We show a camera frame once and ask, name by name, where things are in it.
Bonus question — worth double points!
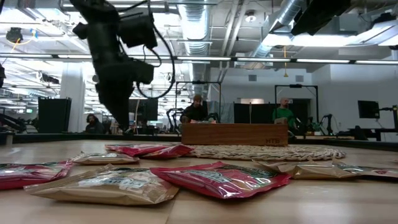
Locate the beige tea packet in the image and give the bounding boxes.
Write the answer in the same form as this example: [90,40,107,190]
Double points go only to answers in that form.
[253,158,358,180]
[332,159,398,180]
[23,164,180,207]
[70,151,140,166]

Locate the wooden compartment box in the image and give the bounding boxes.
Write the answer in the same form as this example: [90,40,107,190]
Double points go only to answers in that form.
[181,123,289,147]

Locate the black ceiling camera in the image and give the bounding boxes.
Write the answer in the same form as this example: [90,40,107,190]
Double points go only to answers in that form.
[5,27,24,44]

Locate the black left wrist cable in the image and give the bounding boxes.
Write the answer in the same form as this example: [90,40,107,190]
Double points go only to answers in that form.
[116,0,177,100]

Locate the yellow hanging pendant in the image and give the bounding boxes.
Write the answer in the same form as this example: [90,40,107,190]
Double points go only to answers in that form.
[282,46,289,78]

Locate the long ceiling light rail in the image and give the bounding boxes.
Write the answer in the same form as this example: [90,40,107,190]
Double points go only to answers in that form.
[0,53,398,65]

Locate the black desk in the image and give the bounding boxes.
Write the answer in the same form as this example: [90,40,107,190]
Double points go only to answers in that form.
[337,126,398,142]

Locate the small grey post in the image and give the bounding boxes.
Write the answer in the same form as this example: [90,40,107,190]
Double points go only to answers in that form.
[4,131,16,146]

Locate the round woven placemat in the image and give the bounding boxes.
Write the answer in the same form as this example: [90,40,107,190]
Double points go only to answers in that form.
[186,143,347,162]

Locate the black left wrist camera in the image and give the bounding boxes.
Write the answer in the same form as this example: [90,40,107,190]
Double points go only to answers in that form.
[117,14,159,50]

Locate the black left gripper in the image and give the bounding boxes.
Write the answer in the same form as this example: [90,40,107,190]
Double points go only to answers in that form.
[92,57,155,131]

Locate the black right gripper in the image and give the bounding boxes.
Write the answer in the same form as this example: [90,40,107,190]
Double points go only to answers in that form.
[290,0,352,36]

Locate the person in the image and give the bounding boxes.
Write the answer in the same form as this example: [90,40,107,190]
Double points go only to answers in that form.
[179,94,210,124]
[84,113,106,134]
[272,96,298,130]

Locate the black partition screen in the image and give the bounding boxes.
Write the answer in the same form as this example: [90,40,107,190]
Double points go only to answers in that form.
[233,102,310,125]

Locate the white pillar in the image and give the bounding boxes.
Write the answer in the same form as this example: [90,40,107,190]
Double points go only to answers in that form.
[59,62,86,133]

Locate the black computer monitor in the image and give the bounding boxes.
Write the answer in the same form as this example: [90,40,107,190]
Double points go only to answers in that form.
[129,98,159,122]
[357,100,381,119]

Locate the tall black panel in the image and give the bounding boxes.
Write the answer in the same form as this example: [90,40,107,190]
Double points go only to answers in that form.
[37,97,72,134]

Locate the black diagonal strut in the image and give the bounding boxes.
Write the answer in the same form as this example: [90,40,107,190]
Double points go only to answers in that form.
[0,112,28,134]

